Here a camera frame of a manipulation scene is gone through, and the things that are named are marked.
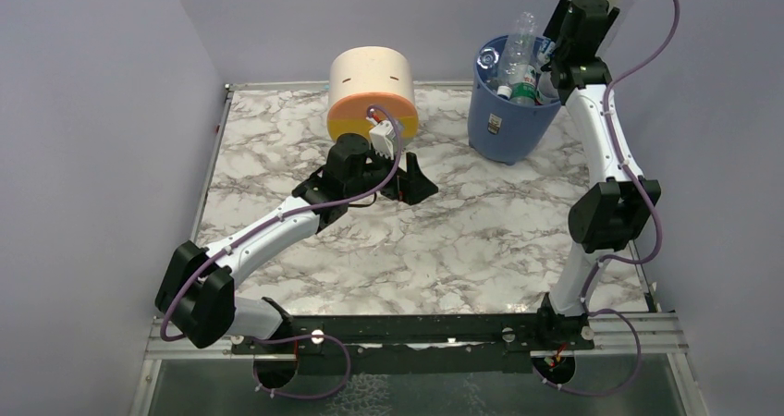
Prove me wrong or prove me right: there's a blue green label bottle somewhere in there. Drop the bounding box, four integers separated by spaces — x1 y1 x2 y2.
533 37 556 74

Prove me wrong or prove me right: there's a clear unlabelled bottle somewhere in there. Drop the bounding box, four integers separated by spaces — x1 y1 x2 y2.
496 12 536 102

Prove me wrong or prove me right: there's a clear blue tinted bottle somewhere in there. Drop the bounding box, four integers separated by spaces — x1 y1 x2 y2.
477 47 500 92

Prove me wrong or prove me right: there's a red nongfu label bottle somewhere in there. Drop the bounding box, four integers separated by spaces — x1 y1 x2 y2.
535 72 560 105

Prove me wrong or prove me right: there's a green white label bottle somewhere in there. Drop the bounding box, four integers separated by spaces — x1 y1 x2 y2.
509 64 537 106

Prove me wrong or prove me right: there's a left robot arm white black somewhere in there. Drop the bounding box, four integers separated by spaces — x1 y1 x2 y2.
154 133 438 349

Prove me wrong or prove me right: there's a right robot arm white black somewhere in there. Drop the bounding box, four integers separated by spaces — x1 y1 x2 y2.
539 0 661 327

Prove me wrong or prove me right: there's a blue plastic bin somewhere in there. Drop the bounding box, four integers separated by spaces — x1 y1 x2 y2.
467 35 561 165

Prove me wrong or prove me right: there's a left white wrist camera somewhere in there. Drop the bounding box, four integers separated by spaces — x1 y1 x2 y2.
369 119 398 160

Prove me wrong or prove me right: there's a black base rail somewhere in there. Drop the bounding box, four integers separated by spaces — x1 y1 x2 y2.
231 309 594 385

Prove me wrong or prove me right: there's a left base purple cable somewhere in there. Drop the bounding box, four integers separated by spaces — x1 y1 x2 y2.
252 333 353 402

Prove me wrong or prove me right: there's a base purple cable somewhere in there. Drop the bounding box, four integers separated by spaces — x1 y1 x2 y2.
252 333 353 402
530 307 643 398

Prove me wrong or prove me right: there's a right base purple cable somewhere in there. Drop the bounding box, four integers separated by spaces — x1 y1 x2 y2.
530 307 643 398

